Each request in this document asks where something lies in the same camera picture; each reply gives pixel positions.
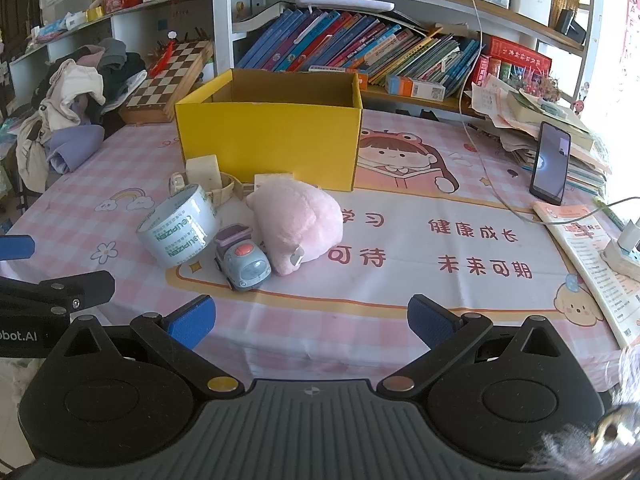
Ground white jacket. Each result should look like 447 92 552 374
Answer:
31 59 107 128

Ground open orange workbook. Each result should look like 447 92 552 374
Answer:
532 202 640 349

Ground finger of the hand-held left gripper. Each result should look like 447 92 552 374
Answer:
0 234 36 262
0 270 116 318

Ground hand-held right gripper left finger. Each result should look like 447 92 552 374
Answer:
50 295 246 396

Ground blue toy car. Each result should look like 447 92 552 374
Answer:
214 224 272 292

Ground white square block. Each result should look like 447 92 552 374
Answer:
185 154 222 192

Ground wooden chessboard box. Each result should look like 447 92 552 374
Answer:
120 40 216 126

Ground wall chart poster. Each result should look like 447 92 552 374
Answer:
621 0 640 88

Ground red tassel ornament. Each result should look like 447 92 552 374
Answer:
149 31 180 79

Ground yellow cardboard box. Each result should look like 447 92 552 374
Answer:
174 68 364 193

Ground lavender garment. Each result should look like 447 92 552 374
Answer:
46 124 106 175

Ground black smartphone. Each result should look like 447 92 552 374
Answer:
529 121 572 206

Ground white storage bin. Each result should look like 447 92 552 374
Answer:
510 0 554 27

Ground clear packing tape roll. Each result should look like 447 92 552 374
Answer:
136 183 223 268

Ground white charging cable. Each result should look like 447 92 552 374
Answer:
457 0 538 226

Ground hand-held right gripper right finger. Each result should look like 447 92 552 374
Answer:
377 294 576 395

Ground small black device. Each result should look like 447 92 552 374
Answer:
555 8 587 46

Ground white plug charger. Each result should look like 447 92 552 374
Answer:
617 219 640 253

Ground white lamp bar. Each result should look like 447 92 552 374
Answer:
294 0 396 12

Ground pink checked printed tablecloth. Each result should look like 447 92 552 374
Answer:
0 109 640 397

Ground white wrist watch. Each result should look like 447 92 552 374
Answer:
207 172 254 207

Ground white orange carton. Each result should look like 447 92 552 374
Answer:
385 75 447 102

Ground row of colourful books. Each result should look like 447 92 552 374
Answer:
235 7 483 100

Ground stack of papers and books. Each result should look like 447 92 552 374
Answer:
470 75 613 197

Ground white shelf unit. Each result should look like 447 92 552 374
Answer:
0 0 601 122

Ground white power strip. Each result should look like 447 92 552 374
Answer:
600 237 640 282

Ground pink plush toy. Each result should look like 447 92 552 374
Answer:
245 178 345 277

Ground dark grey clothes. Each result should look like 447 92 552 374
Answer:
75 37 148 92

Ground red book box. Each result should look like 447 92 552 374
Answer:
486 36 553 77

